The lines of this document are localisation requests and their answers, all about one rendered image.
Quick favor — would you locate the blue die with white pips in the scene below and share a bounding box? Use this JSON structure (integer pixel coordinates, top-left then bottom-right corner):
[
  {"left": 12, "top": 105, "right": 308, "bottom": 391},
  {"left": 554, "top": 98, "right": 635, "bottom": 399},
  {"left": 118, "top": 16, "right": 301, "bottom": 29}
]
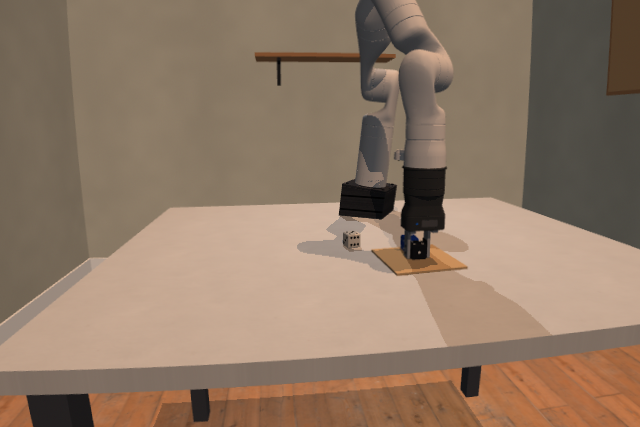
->
[{"left": 400, "top": 234, "right": 419, "bottom": 251}]

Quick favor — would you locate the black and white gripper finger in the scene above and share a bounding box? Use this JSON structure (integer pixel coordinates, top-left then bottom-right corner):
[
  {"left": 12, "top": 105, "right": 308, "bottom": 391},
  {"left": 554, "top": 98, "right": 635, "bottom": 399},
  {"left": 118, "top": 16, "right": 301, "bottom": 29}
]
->
[
  {"left": 423, "top": 231, "right": 438, "bottom": 258},
  {"left": 404, "top": 231, "right": 416, "bottom": 259}
]

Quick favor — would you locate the beige die with black pips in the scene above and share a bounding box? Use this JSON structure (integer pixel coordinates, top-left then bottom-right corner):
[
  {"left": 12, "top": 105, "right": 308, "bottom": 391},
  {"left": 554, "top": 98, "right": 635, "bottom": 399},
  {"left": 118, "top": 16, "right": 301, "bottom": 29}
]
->
[{"left": 343, "top": 231, "right": 360, "bottom": 248}]

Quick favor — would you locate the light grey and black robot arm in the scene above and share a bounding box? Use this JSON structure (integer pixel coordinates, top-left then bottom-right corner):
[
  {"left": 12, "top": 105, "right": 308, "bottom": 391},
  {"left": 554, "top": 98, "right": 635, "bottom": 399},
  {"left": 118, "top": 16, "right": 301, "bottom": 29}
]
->
[{"left": 355, "top": 0, "right": 454, "bottom": 188}]

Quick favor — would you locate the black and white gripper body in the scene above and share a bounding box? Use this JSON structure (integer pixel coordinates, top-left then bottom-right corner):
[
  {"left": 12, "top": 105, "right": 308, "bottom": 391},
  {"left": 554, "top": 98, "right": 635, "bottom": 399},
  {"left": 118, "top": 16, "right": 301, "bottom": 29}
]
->
[{"left": 394, "top": 139, "right": 447, "bottom": 231}]

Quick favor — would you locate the orange square mat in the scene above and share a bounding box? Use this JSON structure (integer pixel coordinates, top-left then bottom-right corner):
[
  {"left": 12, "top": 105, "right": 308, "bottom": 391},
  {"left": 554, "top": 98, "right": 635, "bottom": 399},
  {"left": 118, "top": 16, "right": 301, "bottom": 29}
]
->
[{"left": 371, "top": 244, "right": 468, "bottom": 276}]

